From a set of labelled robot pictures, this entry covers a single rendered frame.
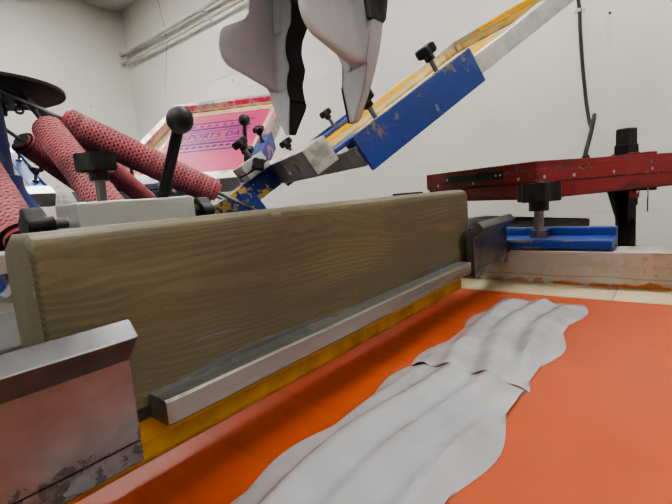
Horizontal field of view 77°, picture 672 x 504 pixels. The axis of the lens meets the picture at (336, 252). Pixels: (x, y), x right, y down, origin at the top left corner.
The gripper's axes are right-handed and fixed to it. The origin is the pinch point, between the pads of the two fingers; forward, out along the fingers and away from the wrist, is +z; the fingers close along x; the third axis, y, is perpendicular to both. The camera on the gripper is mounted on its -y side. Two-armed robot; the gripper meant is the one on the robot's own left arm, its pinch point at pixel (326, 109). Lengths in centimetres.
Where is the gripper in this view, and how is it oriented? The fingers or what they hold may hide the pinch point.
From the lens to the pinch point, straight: 28.6
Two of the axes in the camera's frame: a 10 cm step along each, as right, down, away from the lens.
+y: -6.1, 1.7, -7.7
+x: 7.9, 0.3, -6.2
